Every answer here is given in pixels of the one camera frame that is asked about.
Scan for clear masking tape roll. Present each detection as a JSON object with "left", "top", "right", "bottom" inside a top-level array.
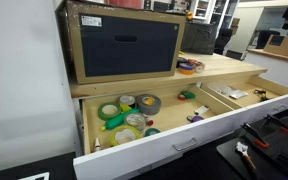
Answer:
[{"left": 124, "top": 112, "right": 147, "bottom": 134}]

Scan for red and white tape roll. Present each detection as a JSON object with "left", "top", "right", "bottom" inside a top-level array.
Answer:
[{"left": 193, "top": 61, "right": 206, "bottom": 74}]

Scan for black tape roll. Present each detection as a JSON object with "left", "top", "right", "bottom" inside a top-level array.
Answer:
[{"left": 176, "top": 56, "right": 189, "bottom": 69}]

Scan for small green tape roll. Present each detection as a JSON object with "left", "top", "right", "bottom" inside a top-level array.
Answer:
[{"left": 180, "top": 90, "right": 197, "bottom": 100}]

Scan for purple tape measure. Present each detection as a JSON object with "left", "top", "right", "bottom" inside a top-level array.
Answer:
[{"left": 186, "top": 114, "right": 205, "bottom": 124}]

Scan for white and yellow tape roll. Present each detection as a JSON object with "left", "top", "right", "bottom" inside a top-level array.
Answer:
[{"left": 118, "top": 94, "right": 137, "bottom": 113}]

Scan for small teal tape roll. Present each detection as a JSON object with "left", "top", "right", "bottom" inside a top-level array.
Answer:
[{"left": 144, "top": 127, "right": 162, "bottom": 138}]

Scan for wooden drawer holding tape rolls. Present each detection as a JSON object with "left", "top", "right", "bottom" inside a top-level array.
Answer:
[{"left": 73, "top": 83, "right": 248, "bottom": 180}]

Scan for dark green tape roll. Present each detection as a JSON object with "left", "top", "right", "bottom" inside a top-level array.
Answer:
[{"left": 97, "top": 101, "right": 122, "bottom": 122}]

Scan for yellow-green tape roll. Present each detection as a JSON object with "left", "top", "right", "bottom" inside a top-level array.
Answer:
[{"left": 109, "top": 125, "right": 142, "bottom": 147}]

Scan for small cardboard box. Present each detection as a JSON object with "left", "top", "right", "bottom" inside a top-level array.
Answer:
[{"left": 263, "top": 34, "right": 288, "bottom": 61}]

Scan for white counter with wooden top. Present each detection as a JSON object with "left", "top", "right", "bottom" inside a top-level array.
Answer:
[{"left": 243, "top": 48, "right": 288, "bottom": 89}]

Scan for black and yellow pliers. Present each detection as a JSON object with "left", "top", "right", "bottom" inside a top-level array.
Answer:
[{"left": 253, "top": 88, "right": 270, "bottom": 102}]

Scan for white shelving unit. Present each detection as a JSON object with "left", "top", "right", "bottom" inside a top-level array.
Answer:
[{"left": 189, "top": 0, "right": 240, "bottom": 34}]

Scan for silver antistatic bag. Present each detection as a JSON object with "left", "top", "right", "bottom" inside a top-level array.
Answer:
[{"left": 229, "top": 89, "right": 249, "bottom": 100}]

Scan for black clamp with orange tip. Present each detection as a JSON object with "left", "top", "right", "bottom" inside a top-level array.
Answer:
[
  {"left": 263, "top": 113, "right": 288, "bottom": 136},
  {"left": 240, "top": 122, "right": 270, "bottom": 150}
]

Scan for red sheet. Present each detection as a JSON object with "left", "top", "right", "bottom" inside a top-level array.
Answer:
[{"left": 108, "top": 0, "right": 145, "bottom": 10}]

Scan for white tube with red cap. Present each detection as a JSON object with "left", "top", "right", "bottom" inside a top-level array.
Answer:
[{"left": 143, "top": 113, "right": 155, "bottom": 127}]

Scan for green plastic bottle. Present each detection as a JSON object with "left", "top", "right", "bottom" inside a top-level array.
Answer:
[{"left": 99, "top": 108, "right": 141, "bottom": 132}]

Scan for cardboard box with dark panel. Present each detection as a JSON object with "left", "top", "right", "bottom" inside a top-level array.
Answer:
[{"left": 64, "top": 0, "right": 187, "bottom": 85}]

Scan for small white glue bottle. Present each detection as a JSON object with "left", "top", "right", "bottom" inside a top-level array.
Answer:
[{"left": 94, "top": 137, "right": 102, "bottom": 153}]

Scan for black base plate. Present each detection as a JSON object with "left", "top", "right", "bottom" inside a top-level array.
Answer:
[{"left": 216, "top": 114, "right": 288, "bottom": 180}]

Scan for grey duct tape roll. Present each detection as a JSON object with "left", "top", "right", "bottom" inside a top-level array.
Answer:
[{"left": 135, "top": 93, "right": 162, "bottom": 116}]

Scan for white flat frame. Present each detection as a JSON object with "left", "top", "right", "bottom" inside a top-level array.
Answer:
[{"left": 17, "top": 171, "right": 50, "bottom": 180}]

